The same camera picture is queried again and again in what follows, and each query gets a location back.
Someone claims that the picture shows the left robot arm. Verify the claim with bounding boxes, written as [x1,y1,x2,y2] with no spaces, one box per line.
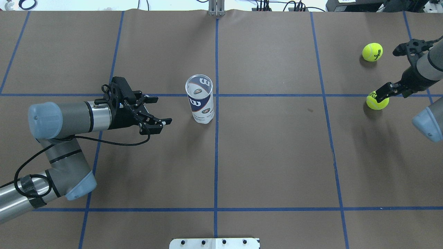
[0,77,172,224]

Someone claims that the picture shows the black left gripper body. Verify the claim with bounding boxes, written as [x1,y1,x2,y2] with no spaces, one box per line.
[94,77,144,130]

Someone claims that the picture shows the Wilson yellow tennis ball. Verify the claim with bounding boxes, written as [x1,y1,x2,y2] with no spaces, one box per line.
[361,43,383,62]

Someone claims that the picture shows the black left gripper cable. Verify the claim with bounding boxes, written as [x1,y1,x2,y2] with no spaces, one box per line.
[0,83,151,199]

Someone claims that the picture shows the Roland Garros yellow tennis ball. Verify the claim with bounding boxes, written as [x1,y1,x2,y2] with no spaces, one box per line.
[366,91,389,110]

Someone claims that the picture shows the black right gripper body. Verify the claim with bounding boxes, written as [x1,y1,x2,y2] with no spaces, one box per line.
[393,38,436,98]

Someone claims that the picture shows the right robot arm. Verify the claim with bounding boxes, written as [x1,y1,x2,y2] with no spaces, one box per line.
[375,37,443,143]

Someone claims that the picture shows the black equipment box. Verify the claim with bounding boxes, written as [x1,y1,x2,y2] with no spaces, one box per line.
[325,0,429,12]

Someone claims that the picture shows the white metal mounting plate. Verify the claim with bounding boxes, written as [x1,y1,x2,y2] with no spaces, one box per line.
[169,238,261,249]

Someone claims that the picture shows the grey aluminium post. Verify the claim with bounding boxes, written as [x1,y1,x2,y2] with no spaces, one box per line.
[208,0,226,17]

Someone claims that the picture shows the white blue tennis ball can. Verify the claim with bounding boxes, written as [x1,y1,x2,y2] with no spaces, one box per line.
[185,74,215,124]

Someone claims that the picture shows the blue tape roll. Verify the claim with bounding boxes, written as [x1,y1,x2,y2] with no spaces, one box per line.
[18,0,38,11]

